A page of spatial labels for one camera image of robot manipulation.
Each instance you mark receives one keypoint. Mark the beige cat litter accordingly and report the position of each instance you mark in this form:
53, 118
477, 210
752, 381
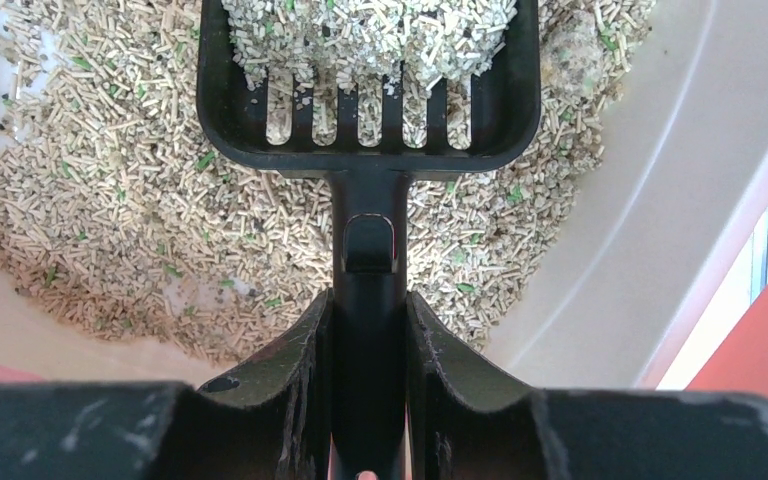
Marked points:
118, 217

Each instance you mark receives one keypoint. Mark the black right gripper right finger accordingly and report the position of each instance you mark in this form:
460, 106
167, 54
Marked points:
471, 420

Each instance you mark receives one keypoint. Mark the black litter scoop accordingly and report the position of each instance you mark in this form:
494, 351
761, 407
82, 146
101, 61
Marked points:
366, 373

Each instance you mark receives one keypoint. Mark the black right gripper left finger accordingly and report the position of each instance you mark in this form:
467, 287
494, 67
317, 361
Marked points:
266, 418

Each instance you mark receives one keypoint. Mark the clumped litter waste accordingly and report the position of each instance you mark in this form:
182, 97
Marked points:
356, 41

